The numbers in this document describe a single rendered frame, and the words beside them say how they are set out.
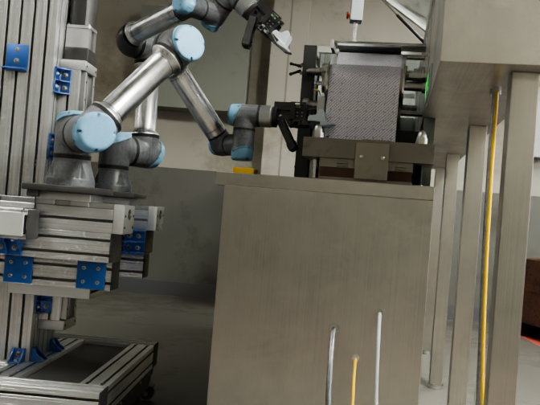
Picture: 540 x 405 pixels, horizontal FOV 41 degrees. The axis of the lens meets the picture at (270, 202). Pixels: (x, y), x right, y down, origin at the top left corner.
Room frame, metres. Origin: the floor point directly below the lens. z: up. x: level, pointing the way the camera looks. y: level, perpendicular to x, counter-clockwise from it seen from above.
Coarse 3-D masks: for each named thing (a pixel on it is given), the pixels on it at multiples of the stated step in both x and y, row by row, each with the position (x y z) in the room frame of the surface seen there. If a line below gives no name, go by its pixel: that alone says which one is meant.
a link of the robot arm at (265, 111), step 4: (260, 108) 2.44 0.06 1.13; (264, 108) 2.43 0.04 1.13; (268, 108) 2.43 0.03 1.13; (260, 112) 2.43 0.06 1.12; (264, 112) 2.43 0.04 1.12; (268, 112) 2.43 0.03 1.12; (260, 116) 2.43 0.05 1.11; (264, 116) 2.43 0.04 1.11; (268, 116) 2.43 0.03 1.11; (260, 120) 2.43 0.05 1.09; (264, 120) 2.43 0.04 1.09; (268, 120) 2.43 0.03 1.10; (260, 124) 2.44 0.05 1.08; (264, 124) 2.44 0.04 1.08; (268, 124) 2.44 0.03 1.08
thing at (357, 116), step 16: (336, 96) 2.42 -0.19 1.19; (352, 96) 2.41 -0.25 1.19; (368, 96) 2.41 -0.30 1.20; (384, 96) 2.40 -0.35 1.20; (336, 112) 2.42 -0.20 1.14; (352, 112) 2.41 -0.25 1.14; (368, 112) 2.40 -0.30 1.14; (384, 112) 2.40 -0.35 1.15; (336, 128) 2.42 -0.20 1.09; (352, 128) 2.41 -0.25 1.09; (368, 128) 2.40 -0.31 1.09; (384, 128) 2.40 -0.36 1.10
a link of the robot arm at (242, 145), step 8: (240, 128) 2.44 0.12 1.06; (248, 128) 2.44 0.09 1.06; (232, 136) 2.48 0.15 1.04; (240, 136) 2.44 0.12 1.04; (248, 136) 2.45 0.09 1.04; (224, 144) 2.51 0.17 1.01; (232, 144) 2.46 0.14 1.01; (240, 144) 2.44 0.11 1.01; (248, 144) 2.45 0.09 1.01; (232, 152) 2.46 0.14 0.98; (240, 152) 2.44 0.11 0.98; (248, 152) 2.45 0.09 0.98; (240, 160) 2.47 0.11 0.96; (248, 160) 2.46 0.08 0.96
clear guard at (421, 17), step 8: (392, 0) 3.29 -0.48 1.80; (400, 0) 3.20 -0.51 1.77; (408, 0) 3.11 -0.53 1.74; (416, 0) 3.02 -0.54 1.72; (424, 0) 2.94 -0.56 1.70; (408, 8) 3.22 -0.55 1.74; (416, 8) 3.13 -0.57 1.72; (424, 8) 3.04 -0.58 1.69; (416, 16) 3.24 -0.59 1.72; (424, 16) 3.15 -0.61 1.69; (424, 24) 3.26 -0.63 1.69
